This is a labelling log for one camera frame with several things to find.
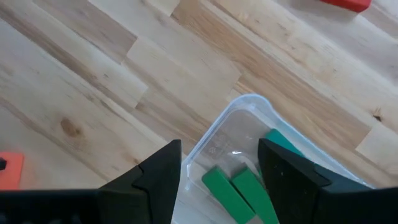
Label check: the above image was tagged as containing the green rectangular block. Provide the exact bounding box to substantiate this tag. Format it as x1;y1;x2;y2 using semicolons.
201;166;256;224
231;166;280;224

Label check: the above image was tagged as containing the orange rectangular block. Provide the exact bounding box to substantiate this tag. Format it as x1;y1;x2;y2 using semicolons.
0;151;25;191

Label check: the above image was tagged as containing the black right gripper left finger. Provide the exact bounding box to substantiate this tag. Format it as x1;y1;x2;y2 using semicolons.
0;139;182;224

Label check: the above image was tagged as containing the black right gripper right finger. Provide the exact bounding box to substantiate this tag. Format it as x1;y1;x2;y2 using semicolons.
257;139;398;224

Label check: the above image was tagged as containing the teal rectangular block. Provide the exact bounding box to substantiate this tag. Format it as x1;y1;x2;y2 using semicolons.
264;128;305;158

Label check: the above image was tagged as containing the red rectangular block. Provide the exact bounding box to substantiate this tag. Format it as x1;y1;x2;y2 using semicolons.
319;0;373;14

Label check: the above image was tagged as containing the clear plastic bin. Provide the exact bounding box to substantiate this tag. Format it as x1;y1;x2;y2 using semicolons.
170;93;374;224

